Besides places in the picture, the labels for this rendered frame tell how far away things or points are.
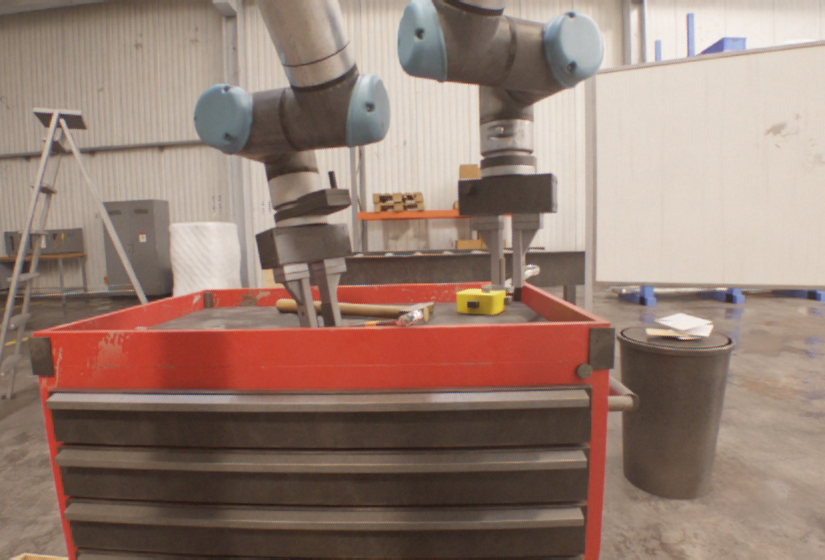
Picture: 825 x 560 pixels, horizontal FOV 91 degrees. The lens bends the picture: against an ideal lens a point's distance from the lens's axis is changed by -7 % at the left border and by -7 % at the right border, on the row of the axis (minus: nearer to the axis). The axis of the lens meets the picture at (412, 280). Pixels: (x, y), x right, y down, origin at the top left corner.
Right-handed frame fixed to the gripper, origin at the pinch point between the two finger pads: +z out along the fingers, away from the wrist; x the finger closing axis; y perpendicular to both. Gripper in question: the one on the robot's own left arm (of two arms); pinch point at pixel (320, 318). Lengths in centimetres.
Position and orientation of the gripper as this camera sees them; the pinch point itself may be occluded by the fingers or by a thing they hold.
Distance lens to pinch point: 65.2
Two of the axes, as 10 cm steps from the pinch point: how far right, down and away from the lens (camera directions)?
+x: -6.5, 1.4, -7.5
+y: -7.4, 1.3, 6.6
